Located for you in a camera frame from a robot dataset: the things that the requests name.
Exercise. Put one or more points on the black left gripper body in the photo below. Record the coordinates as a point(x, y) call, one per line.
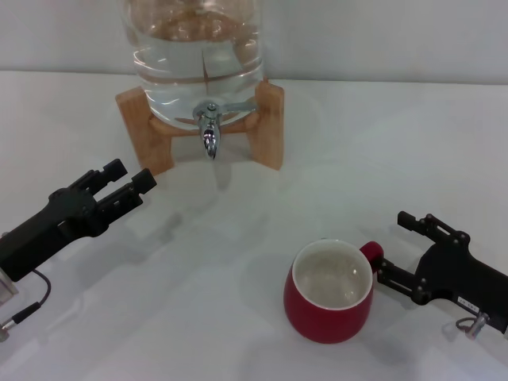
point(51, 226)

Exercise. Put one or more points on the red ceramic cup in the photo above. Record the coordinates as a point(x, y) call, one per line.
point(321, 321)

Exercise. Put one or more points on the chrome faucet tap with lever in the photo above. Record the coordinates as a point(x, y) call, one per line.
point(209, 137)

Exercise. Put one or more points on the clear glass water dispenser jar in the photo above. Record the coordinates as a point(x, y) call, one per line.
point(190, 71)

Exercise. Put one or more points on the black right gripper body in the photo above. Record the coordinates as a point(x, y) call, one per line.
point(460, 274)

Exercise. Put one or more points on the wooden dispenser stand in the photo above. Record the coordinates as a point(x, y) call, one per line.
point(270, 127)

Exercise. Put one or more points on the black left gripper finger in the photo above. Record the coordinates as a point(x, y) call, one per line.
point(143, 182)
point(114, 170)

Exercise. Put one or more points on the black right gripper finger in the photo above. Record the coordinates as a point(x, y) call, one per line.
point(406, 220)
point(397, 278)

